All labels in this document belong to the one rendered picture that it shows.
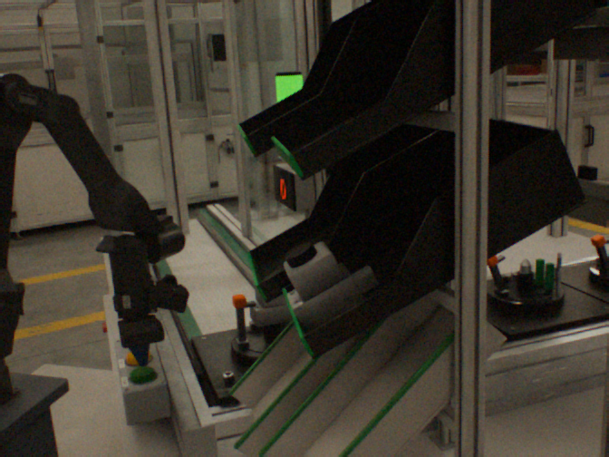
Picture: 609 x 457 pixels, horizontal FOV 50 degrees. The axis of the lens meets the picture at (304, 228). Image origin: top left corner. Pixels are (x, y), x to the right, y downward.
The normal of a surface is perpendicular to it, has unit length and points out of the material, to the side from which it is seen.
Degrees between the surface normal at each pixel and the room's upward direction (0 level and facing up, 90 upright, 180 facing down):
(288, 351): 90
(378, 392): 45
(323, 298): 90
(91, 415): 0
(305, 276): 90
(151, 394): 90
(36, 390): 0
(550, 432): 0
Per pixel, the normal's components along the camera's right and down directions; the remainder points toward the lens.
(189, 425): -0.06, -0.96
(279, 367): 0.16, 0.25
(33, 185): 0.47, 0.20
